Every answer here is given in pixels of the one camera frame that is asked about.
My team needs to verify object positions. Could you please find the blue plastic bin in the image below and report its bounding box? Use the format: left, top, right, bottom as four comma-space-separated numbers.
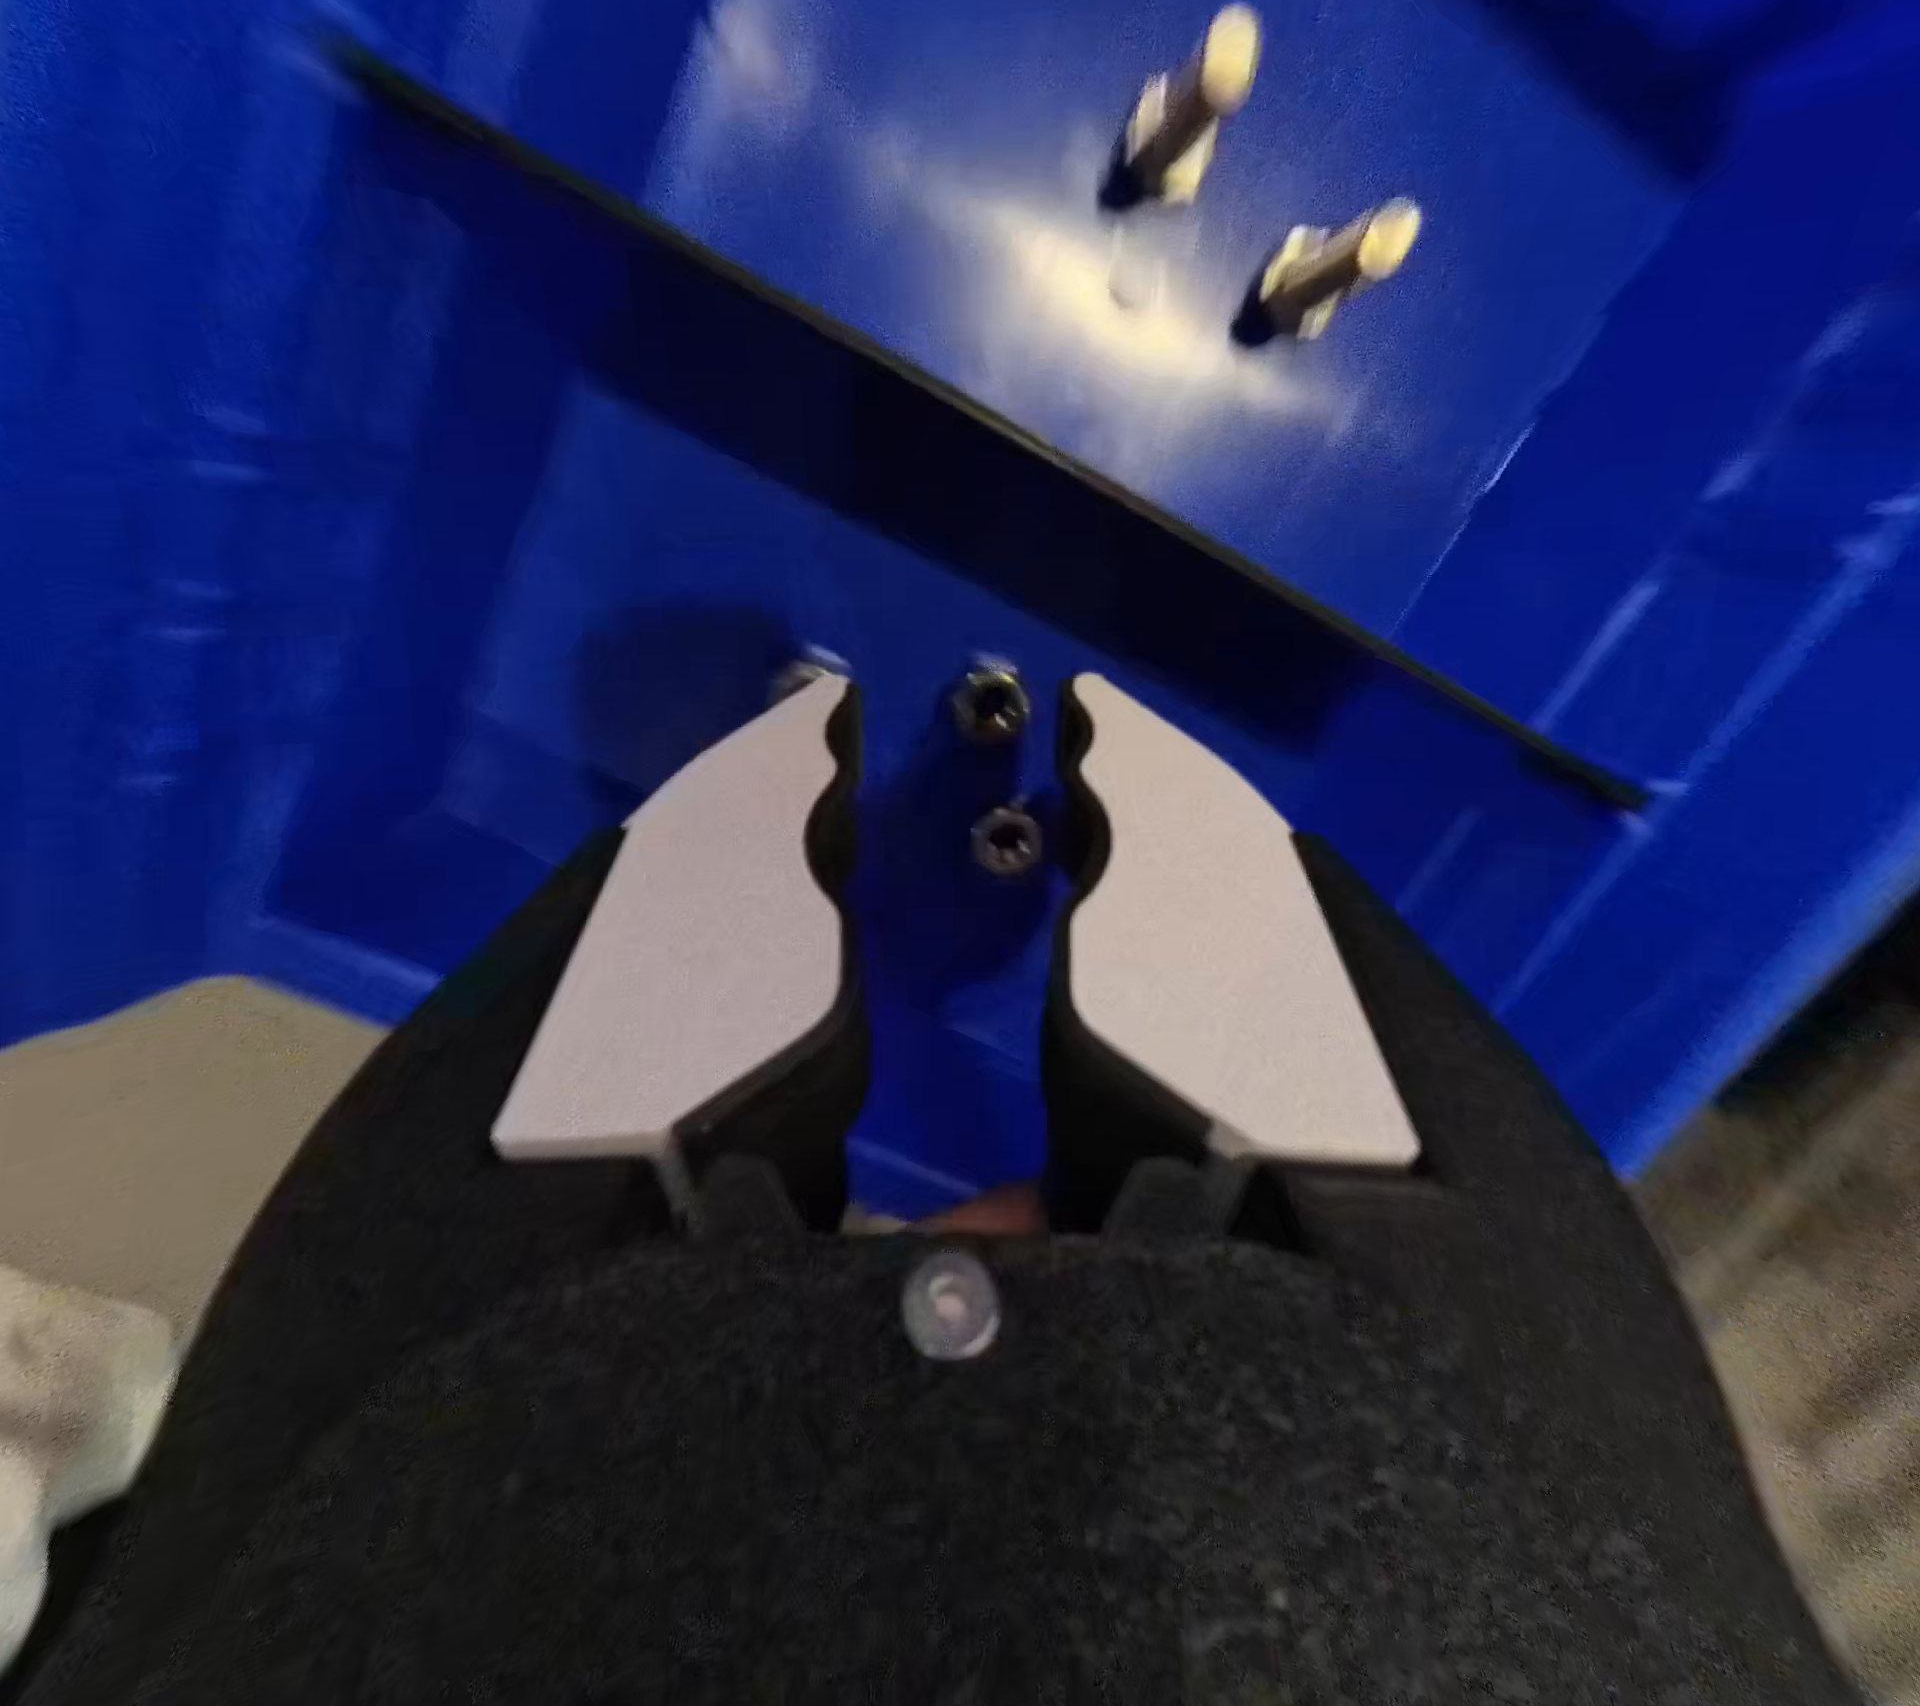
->
0, 0, 1920, 1187

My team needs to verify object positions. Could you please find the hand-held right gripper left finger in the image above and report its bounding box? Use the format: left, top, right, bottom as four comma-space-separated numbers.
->
492, 675, 875, 1237

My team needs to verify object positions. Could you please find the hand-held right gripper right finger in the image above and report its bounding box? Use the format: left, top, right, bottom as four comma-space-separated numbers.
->
1043, 671, 1423, 1237

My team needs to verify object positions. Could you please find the person in white shirt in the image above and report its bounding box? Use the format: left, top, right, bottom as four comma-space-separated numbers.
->
0, 1260, 177, 1593

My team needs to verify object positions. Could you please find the steel hex bolt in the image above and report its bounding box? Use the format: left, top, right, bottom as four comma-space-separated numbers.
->
1225, 195, 1427, 350
1098, 0, 1267, 215

